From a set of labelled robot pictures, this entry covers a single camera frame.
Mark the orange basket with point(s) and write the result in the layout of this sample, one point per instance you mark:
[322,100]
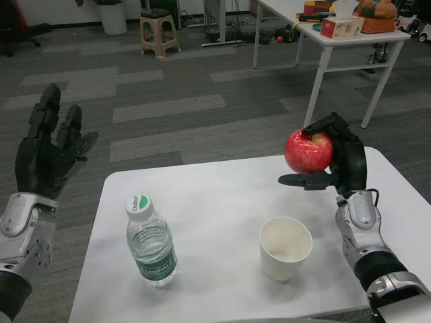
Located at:
[377,25]

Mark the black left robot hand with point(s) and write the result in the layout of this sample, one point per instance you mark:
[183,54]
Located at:
[38,161]

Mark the black office chair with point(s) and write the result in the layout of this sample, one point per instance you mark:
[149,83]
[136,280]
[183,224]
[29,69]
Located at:
[23,32]

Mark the red white tissue box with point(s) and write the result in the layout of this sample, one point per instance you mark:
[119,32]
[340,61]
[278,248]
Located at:
[340,27]

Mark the teal plate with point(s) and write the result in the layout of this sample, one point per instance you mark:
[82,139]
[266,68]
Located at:
[317,27]

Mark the white toy car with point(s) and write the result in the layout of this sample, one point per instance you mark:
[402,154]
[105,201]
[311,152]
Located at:
[409,27]
[426,33]

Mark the white metal-leg table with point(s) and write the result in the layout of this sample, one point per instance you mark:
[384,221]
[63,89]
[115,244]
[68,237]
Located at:
[357,38]

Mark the red apple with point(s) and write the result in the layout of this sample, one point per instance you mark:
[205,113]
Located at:
[308,153]

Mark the white round bin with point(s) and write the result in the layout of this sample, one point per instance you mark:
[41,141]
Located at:
[112,18]

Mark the white paper cup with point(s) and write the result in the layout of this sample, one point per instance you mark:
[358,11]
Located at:
[279,262]

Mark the clear plastic water bottle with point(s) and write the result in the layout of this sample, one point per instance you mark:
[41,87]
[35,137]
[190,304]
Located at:
[151,245]

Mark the beige plastic stool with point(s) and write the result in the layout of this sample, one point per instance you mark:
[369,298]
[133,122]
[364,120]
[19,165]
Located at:
[158,30]

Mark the white standing desk frame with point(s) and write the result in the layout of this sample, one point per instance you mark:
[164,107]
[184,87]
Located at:
[222,30]

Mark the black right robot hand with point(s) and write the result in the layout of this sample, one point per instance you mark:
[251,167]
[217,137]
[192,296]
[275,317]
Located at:
[353,165]

